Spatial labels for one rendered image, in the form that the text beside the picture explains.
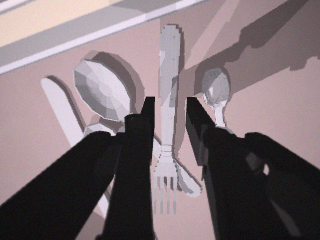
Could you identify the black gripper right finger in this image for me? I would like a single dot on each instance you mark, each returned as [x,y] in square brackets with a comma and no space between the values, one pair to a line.
[241,207]

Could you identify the silver fork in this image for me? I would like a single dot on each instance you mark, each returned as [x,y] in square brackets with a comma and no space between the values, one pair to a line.
[169,52]

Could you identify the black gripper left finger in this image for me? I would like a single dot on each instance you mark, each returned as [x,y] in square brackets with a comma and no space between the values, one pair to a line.
[56,204]

